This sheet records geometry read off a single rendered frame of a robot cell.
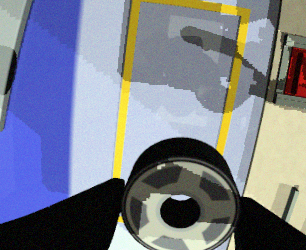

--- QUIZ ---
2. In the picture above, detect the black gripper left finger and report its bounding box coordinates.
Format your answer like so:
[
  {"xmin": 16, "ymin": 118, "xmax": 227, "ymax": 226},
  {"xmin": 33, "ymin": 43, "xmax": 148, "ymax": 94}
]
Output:
[{"xmin": 0, "ymin": 178, "xmax": 125, "ymax": 250}]

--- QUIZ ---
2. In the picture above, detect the yellow rectangular outline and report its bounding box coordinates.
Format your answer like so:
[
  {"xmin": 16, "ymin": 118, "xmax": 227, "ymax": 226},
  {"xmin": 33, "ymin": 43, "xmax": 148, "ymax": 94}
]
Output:
[{"xmin": 112, "ymin": 0, "xmax": 250, "ymax": 178}]

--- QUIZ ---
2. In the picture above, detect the black wheel with grey rim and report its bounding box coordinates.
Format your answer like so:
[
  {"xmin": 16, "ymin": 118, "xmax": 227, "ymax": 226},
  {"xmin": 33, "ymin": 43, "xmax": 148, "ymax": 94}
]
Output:
[{"xmin": 120, "ymin": 137, "xmax": 242, "ymax": 250}]

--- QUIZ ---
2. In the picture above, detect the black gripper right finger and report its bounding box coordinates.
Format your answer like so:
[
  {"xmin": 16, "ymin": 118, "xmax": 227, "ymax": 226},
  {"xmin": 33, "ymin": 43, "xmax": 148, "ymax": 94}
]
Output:
[{"xmin": 233, "ymin": 197, "xmax": 306, "ymax": 250}]

